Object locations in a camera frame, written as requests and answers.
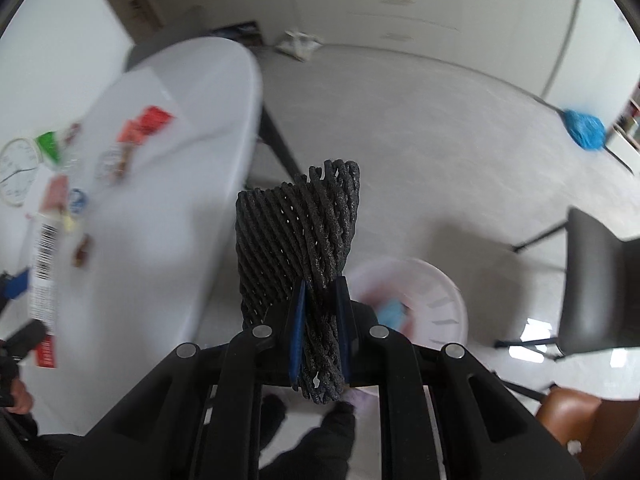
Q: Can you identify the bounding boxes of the person's black clothed legs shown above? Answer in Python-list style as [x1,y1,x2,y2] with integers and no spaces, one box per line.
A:
[257,394,357,480]

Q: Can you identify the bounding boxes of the black table leg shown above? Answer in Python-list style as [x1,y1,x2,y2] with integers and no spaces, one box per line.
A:
[257,105,307,181]

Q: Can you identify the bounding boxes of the round white wall clock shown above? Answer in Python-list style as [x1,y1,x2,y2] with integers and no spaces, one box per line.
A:
[0,137,41,208]

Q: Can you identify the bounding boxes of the orange red candy wrapper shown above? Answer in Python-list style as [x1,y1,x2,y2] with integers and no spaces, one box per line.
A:
[117,122,143,146]

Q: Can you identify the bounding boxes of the person's left hand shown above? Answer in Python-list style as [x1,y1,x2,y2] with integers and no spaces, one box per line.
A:
[9,378,36,415]

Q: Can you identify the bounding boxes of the grey mop pole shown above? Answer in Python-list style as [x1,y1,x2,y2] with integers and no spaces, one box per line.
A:
[542,0,587,98]

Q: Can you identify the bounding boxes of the white waste basket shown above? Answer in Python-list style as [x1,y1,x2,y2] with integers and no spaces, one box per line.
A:
[350,257,469,391]

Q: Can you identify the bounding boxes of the red crumpled paper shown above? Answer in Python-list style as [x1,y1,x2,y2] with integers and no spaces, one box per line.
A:
[135,106,176,133]

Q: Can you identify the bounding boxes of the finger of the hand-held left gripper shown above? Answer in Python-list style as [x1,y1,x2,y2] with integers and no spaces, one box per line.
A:
[0,269,32,302]

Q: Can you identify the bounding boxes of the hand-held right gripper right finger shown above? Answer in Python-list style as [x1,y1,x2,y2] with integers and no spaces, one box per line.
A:
[334,275,593,480]

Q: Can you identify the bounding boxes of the beige drawer cabinet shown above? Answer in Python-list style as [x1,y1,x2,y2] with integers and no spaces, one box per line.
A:
[295,0,581,91]

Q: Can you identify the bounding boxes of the green plastic wrapper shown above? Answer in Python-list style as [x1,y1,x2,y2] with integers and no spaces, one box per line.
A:
[35,131,61,161]

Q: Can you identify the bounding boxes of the clear printed plastic packet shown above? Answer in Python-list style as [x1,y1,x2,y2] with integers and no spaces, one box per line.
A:
[95,147,121,181]

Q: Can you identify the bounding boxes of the red white medicine box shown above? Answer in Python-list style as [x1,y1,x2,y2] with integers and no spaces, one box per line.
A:
[27,176,70,368]

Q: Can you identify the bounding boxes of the dark silver snack wrapper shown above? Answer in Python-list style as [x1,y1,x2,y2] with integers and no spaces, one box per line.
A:
[114,145,136,183]

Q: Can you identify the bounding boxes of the white plastic bag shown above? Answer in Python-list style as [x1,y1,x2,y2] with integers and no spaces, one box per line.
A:
[275,30,323,61]

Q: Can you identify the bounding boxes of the black foam net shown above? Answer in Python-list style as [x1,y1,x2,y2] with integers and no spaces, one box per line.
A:
[235,158,362,406]

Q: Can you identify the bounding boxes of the dark grey chair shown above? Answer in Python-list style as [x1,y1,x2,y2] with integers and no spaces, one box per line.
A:
[495,207,640,363]

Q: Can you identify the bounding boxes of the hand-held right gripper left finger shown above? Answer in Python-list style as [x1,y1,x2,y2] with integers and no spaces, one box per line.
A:
[52,280,307,480]

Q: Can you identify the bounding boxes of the brown leather chair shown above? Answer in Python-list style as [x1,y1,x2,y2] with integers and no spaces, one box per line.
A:
[535,385,616,476]

